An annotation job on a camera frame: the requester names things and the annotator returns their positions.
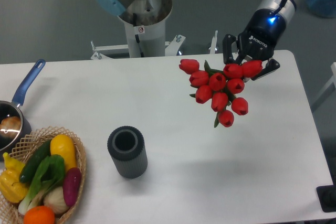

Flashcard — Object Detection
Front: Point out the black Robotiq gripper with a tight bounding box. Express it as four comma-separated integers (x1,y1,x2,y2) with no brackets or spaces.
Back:
222,9,286,81

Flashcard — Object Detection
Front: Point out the red tulip bouquet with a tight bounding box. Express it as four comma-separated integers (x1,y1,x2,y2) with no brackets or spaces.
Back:
179,59,263,127

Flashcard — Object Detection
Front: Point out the dark grey ribbed vase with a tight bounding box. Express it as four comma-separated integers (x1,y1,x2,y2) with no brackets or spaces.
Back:
107,126,148,179

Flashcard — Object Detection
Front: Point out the black device at edge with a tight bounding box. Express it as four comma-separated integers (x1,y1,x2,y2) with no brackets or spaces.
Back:
316,185,335,212

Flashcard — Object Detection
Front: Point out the yellow squash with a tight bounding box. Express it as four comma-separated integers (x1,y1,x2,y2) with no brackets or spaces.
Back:
50,134,77,172

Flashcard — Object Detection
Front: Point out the purple eggplant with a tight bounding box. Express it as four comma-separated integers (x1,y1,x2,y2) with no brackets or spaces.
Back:
62,167,82,207

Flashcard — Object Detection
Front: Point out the green cucumber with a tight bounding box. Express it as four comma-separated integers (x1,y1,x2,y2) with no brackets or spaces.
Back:
19,140,51,184

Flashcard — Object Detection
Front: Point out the green bok choy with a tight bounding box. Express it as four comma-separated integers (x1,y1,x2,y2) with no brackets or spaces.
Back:
18,154,65,215

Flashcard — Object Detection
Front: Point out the beige garlic bulb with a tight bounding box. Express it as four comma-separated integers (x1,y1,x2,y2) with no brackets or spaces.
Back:
43,186,69,215

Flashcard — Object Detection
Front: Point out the bread roll in pan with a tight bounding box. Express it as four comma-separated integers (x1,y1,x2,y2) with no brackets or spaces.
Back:
1,116,21,139

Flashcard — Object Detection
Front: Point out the orange tangerine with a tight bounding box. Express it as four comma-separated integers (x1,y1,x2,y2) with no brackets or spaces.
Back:
23,206,55,224

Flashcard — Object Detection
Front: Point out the yellow bell pepper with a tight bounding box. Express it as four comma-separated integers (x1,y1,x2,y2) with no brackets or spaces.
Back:
1,152,29,204

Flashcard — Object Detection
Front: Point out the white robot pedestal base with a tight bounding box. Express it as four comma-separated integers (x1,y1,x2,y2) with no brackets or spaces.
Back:
90,0,218,60

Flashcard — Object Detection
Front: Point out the blue handled saucepan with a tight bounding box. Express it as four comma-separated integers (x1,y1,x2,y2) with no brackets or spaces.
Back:
1,59,46,154

